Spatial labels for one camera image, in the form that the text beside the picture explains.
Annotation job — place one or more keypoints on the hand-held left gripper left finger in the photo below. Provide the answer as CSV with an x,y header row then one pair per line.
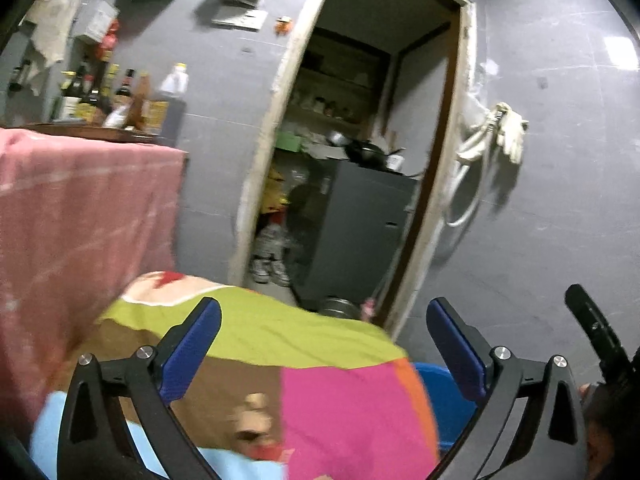
x,y
192,350

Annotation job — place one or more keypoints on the red hanging ornament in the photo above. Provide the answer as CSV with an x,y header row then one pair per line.
x,y
107,42

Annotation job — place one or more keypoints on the small orange wall ornament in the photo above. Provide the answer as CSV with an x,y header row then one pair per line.
x,y
283,24

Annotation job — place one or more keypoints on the grey wall box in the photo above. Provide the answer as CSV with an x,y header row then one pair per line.
x,y
97,17

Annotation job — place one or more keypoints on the hanging white cloth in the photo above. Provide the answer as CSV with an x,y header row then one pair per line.
x,y
52,25

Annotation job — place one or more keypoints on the white sneaker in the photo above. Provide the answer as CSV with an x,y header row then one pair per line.
x,y
281,274
260,267

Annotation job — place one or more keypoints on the red packet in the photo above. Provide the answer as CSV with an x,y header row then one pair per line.
x,y
270,452

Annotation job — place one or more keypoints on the blue plastic bin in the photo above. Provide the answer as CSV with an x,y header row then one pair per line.
x,y
440,400

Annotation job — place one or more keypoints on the grey chopping board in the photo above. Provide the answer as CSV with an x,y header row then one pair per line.
x,y
240,19

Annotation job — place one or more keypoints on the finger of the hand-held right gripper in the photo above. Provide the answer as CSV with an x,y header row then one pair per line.
x,y
595,330

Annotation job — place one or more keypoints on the white gloves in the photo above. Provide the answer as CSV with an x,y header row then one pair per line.
x,y
512,135

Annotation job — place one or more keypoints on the green box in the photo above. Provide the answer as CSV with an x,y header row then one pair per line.
x,y
290,141

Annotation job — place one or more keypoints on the black wok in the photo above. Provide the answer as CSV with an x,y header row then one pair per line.
x,y
367,152

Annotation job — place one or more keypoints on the wooden wall shelf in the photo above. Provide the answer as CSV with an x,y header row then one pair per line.
x,y
330,80

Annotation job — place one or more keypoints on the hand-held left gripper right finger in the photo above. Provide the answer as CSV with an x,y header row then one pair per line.
x,y
457,355

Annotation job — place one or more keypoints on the row of sauce bottles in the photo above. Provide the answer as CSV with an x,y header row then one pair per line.
x,y
100,95

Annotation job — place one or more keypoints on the beige crumpled wrapper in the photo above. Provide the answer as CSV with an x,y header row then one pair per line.
x,y
252,412

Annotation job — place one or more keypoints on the grey metal cabinet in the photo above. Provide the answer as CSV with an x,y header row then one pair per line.
x,y
355,240

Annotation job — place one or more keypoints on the wooden door frame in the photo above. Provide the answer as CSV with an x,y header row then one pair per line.
x,y
270,160

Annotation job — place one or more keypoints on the colourful patchwork blanket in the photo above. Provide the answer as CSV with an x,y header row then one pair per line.
x,y
325,410

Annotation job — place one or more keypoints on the metal pot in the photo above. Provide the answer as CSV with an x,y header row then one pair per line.
x,y
337,306

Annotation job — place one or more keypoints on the metal bowl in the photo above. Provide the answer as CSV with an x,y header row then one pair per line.
x,y
337,136

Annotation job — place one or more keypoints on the pink cloth cover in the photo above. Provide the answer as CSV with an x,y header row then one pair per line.
x,y
75,235

